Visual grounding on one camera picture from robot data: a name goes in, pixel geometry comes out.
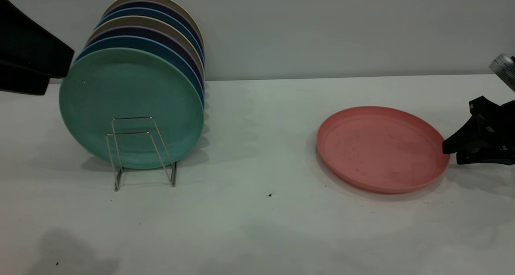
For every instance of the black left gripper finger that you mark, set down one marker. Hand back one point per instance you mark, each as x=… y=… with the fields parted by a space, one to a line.
x=20 y=79
x=28 y=41

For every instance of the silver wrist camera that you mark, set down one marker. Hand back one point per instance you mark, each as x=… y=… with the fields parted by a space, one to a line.
x=505 y=67

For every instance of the pink round plate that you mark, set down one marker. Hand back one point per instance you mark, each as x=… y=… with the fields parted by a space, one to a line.
x=382 y=150

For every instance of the blue round plate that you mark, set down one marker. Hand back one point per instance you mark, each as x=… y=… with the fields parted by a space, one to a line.
x=136 y=13
x=141 y=43

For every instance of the green round plate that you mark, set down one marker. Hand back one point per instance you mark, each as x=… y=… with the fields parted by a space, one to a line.
x=132 y=85

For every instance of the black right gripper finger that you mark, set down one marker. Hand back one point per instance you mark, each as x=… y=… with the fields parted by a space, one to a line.
x=487 y=158
x=489 y=130

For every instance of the dark purple round plate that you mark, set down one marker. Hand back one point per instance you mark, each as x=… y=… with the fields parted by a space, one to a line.
x=141 y=5
x=136 y=32

